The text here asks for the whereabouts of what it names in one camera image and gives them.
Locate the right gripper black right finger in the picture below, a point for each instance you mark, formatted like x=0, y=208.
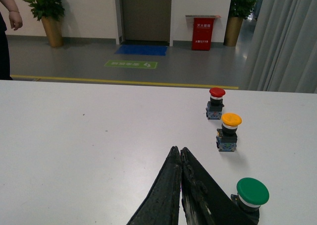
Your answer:
x=204, y=202

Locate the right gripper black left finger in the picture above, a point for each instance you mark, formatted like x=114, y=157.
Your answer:
x=161, y=205

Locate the yellow push button switch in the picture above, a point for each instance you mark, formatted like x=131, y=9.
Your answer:
x=226, y=139

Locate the bystander bare hand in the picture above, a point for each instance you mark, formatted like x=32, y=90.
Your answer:
x=16, y=21

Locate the green floor sign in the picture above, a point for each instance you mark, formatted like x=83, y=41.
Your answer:
x=132, y=64

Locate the blue floor mat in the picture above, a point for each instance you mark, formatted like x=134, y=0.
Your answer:
x=142, y=50

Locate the grey curtain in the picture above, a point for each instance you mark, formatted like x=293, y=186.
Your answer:
x=283, y=52

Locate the red fire extinguisher box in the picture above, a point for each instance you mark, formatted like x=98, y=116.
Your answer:
x=202, y=31

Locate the grey door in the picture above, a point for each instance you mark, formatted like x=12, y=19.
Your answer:
x=144, y=22

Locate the right potted plant gold pot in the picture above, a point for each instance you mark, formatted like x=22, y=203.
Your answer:
x=238, y=11

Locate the potted plant gold pot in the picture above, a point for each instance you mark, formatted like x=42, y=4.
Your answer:
x=238, y=11
x=50, y=13

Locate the left potted plant gold pot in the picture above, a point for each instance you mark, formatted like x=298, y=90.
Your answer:
x=50, y=13

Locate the person in black clothes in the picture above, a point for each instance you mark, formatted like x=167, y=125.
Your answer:
x=10, y=5

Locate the green push button switch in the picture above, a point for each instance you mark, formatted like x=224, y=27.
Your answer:
x=251, y=195

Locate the red push button switch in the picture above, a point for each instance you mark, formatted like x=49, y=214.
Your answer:
x=215, y=104

